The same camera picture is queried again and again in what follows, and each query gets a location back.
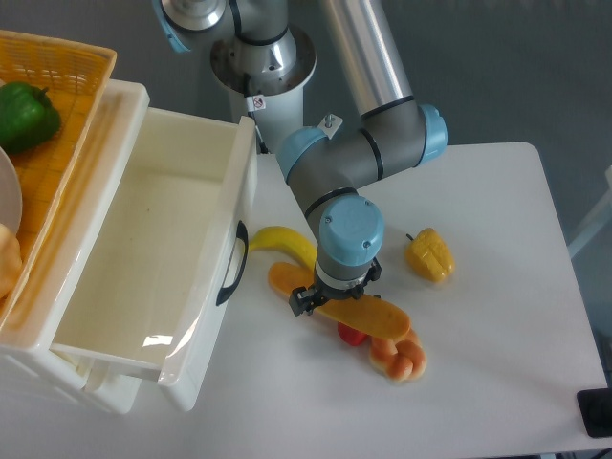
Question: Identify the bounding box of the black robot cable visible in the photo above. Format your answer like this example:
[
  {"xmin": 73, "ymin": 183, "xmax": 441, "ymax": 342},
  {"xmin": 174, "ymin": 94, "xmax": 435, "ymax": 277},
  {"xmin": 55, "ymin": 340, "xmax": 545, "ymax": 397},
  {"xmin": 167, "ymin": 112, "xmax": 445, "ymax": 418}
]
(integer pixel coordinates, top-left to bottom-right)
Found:
[{"xmin": 243, "ymin": 71, "xmax": 272, "ymax": 155}]

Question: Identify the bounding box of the black drawer handle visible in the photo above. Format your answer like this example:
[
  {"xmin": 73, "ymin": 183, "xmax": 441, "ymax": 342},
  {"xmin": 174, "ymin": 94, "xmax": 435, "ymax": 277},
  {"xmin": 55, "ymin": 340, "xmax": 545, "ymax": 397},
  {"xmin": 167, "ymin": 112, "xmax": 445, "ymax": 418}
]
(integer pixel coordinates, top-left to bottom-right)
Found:
[{"xmin": 216, "ymin": 220, "xmax": 250, "ymax": 307}]

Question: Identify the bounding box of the red bell pepper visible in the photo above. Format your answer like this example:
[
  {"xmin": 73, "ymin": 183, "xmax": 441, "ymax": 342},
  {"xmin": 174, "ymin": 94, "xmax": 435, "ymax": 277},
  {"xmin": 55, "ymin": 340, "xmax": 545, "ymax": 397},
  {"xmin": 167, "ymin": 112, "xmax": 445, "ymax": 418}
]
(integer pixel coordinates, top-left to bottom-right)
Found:
[{"xmin": 337, "ymin": 322, "xmax": 369, "ymax": 347}]

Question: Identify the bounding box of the braided bread roll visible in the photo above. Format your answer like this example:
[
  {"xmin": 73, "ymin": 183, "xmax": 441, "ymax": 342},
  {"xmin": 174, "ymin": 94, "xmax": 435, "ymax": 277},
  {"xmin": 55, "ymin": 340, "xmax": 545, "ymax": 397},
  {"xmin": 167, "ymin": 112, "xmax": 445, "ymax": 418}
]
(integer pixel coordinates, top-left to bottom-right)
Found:
[{"xmin": 369, "ymin": 330, "xmax": 427, "ymax": 383}]

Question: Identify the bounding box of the orange woven basket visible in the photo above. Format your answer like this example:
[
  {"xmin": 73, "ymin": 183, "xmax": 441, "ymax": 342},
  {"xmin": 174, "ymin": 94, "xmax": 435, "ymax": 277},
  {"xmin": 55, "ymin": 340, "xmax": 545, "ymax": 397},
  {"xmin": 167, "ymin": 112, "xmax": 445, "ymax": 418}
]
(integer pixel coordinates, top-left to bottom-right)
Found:
[{"xmin": 1, "ymin": 30, "xmax": 117, "ymax": 316}]

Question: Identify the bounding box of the black device at edge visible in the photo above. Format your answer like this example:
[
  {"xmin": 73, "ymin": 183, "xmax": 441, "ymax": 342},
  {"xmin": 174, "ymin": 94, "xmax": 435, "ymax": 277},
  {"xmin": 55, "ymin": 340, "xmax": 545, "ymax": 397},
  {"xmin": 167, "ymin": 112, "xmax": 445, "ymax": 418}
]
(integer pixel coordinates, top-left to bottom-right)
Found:
[{"xmin": 577, "ymin": 387, "xmax": 611, "ymax": 438}]

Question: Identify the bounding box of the white drawer cabinet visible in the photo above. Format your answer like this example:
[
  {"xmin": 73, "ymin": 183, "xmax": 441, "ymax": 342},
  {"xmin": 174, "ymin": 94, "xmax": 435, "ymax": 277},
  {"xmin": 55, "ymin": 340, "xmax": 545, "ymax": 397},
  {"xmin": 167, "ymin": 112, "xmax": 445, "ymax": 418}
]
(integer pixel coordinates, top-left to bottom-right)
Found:
[{"xmin": 1, "ymin": 79, "xmax": 149, "ymax": 414}]

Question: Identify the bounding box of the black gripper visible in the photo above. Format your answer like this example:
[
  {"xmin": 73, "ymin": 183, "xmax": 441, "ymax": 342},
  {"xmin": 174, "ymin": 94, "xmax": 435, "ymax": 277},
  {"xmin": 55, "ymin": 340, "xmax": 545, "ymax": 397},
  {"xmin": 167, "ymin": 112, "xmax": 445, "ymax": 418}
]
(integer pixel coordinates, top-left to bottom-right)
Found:
[{"xmin": 289, "ymin": 257, "xmax": 382, "ymax": 317}]

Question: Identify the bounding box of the yellow bell pepper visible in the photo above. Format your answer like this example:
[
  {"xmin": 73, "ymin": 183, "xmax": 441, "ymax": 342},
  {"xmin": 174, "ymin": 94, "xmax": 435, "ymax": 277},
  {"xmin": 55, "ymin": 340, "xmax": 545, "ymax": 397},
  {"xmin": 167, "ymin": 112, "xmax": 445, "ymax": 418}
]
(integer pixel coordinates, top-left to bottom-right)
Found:
[{"xmin": 404, "ymin": 228, "xmax": 456, "ymax": 283}]

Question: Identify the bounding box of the yellow banana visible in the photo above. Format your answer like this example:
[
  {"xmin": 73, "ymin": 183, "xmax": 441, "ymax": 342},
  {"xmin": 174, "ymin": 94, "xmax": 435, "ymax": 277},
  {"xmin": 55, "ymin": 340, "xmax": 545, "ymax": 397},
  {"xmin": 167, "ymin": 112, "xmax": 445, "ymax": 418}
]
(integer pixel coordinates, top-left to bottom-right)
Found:
[{"xmin": 249, "ymin": 226, "xmax": 317, "ymax": 270}]

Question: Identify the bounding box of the white plate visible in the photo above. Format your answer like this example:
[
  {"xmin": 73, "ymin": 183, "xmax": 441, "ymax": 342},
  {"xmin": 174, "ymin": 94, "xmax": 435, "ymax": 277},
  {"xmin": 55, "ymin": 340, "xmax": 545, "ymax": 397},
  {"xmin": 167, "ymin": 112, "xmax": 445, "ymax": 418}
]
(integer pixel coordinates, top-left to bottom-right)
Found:
[{"xmin": 0, "ymin": 150, "xmax": 23, "ymax": 234}]

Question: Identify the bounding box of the green bell pepper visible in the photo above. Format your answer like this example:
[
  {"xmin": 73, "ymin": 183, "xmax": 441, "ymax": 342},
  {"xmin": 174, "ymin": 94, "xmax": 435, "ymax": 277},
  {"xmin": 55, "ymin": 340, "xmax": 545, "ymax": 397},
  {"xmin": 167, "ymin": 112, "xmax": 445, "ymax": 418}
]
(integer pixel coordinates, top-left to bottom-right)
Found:
[{"xmin": 1, "ymin": 81, "xmax": 61, "ymax": 154}]

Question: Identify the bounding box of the white plastic drawer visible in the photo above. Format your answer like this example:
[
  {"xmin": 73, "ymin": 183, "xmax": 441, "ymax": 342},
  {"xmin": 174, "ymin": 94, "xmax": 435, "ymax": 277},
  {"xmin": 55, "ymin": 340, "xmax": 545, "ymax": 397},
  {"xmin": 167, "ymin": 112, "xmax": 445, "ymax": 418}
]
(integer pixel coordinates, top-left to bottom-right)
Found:
[{"xmin": 52, "ymin": 109, "xmax": 257, "ymax": 411}]

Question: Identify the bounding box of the long orange bread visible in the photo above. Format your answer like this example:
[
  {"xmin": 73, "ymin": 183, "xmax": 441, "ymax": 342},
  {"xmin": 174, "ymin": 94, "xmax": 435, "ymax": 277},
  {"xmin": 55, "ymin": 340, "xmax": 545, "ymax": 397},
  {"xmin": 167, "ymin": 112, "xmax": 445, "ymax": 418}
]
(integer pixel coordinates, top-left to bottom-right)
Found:
[{"xmin": 268, "ymin": 262, "xmax": 411, "ymax": 339}]

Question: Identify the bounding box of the pale bread roll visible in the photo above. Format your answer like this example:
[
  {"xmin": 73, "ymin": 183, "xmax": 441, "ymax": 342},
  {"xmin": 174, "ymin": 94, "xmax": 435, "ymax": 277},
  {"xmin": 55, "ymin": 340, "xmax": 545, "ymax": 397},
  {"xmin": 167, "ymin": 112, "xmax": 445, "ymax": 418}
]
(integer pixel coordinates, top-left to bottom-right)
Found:
[{"xmin": 0, "ymin": 224, "xmax": 23, "ymax": 298}]

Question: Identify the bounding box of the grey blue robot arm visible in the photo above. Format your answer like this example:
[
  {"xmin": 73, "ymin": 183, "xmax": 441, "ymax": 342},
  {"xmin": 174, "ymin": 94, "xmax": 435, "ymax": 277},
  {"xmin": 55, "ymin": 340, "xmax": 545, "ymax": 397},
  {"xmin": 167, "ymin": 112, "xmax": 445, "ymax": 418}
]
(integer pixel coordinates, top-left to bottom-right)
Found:
[{"xmin": 153, "ymin": 1, "xmax": 448, "ymax": 315}]

